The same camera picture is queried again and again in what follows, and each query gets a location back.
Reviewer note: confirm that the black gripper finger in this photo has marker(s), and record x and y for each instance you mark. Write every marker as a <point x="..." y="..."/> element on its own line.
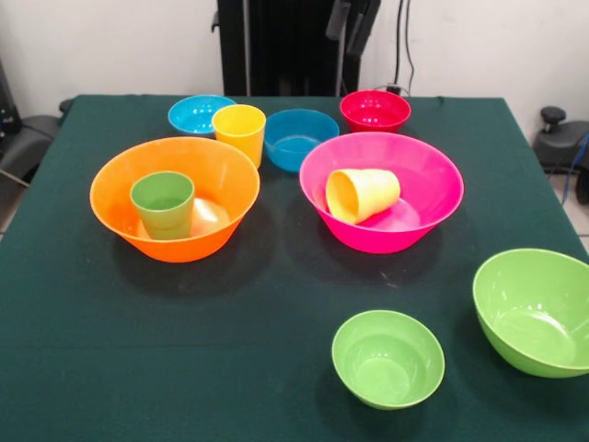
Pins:
<point x="337" y="20"/>
<point x="361" y="30"/>

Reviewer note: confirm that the large pink bowl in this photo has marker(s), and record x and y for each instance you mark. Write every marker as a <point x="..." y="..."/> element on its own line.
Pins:
<point x="423" y="170"/>

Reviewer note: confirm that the ridged yellow cup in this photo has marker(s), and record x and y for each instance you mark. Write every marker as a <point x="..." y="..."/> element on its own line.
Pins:
<point x="368" y="193"/>

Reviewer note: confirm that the ridged green cup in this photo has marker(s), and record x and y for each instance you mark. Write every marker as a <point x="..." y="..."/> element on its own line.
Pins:
<point x="163" y="216"/>

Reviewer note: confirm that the large orange bowl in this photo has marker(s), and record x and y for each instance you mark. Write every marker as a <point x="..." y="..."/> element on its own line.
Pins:
<point x="115" y="207"/>

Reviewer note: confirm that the black plug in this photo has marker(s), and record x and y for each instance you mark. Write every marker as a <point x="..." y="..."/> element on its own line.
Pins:
<point x="393" y="88"/>

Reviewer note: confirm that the small red bowl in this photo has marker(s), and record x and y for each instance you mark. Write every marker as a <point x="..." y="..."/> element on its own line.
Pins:
<point x="375" y="112"/>

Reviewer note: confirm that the dark blue bowl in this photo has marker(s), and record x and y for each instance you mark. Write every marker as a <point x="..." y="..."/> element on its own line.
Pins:
<point x="299" y="152"/>

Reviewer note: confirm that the smooth yellow cup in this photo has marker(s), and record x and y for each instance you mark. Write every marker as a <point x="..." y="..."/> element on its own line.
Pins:
<point x="239" y="138"/>

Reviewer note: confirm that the small light blue bowl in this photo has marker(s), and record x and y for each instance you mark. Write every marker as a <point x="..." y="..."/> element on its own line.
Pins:
<point x="193" y="115"/>

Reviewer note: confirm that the large green bowl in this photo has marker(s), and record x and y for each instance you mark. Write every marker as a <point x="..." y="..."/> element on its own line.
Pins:
<point x="529" y="322"/>

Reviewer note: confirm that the small green bowl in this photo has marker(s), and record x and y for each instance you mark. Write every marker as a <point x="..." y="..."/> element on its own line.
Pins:
<point x="386" y="368"/>

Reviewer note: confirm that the dark green tablecloth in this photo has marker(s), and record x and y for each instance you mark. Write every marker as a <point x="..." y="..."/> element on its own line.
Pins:
<point x="69" y="368"/>

